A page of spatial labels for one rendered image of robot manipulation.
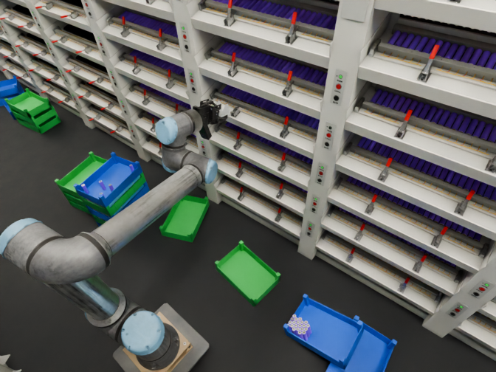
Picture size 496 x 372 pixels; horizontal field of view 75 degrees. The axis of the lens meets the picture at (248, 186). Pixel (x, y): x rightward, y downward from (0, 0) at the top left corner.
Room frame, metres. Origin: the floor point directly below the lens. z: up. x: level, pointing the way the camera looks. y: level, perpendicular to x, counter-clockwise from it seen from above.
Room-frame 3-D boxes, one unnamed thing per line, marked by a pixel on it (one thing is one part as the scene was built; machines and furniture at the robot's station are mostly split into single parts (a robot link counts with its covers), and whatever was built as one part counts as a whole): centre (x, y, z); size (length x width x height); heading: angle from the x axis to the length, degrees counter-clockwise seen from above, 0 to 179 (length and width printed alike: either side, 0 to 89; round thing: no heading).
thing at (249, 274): (0.83, 0.02, 0.04); 0.30 x 0.20 x 0.08; 43
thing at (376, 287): (1.25, -0.11, 0.03); 2.19 x 0.16 x 0.05; 51
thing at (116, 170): (1.27, 0.77, 0.36); 0.30 x 0.20 x 0.08; 151
